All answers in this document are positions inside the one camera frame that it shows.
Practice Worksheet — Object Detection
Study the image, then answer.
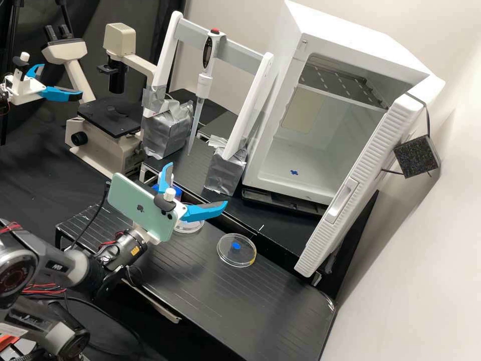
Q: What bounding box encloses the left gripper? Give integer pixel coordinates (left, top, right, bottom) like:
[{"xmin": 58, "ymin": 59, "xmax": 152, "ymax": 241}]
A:
[{"xmin": 5, "ymin": 63, "xmax": 84, "ymax": 104}]

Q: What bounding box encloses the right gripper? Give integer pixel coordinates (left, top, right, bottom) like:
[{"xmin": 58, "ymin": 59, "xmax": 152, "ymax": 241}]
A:
[{"xmin": 131, "ymin": 162, "xmax": 229, "ymax": 246}]

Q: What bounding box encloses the blue bottle holder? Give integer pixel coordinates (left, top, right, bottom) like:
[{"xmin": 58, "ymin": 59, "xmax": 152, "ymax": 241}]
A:
[{"xmin": 151, "ymin": 183, "xmax": 184, "ymax": 202}]

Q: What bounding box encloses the black platform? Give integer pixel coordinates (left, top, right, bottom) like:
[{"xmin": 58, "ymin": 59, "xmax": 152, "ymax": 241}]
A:
[
  {"xmin": 55, "ymin": 204, "xmax": 337, "ymax": 361},
  {"xmin": 139, "ymin": 139, "xmax": 332, "ymax": 272}
]

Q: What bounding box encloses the petri dish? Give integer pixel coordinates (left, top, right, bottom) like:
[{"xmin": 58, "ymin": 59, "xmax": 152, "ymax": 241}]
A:
[
  {"xmin": 216, "ymin": 233, "xmax": 258, "ymax": 267},
  {"xmin": 174, "ymin": 219, "xmax": 206, "ymax": 235}
]

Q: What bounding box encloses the cream microscope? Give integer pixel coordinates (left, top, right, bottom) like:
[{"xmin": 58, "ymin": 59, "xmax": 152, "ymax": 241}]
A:
[{"xmin": 40, "ymin": 23, "xmax": 159, "ymax": 170}]

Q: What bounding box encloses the white pipette stand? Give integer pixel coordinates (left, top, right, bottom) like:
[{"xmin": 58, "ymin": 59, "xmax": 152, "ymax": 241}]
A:
[{"xmin": 140, "ymin": 10, "xmax": 275, "ymax": 197}]

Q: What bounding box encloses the pipette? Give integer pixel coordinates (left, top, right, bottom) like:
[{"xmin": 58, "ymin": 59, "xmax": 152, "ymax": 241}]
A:
[{"xmin": 186, "ymin": 28, "xmax": 226, "ymax": 156}]

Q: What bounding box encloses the incubator door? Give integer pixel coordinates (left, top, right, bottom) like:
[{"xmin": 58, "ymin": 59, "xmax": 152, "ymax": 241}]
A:
[{"xmin": 294, "ymin": 77, "xmax": 457, "ymax": 279}]

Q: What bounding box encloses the white incubator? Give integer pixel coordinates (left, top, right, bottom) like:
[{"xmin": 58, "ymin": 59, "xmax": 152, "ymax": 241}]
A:
[{"xmin": 242, "ymin": 0, "xmax": 446, "ymax": 207}]

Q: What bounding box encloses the right wrist camera phone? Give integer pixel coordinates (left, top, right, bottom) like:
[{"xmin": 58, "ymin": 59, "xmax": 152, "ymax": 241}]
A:
[{"xmin": 106, "ymin": 171, "xmax": 188, "ymax": 242}]

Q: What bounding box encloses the black cable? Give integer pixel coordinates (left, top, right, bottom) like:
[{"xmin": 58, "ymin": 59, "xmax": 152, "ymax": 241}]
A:
[{"xmin": 69, "ymin": 179, "xmax": 112, "ymax": 252}]

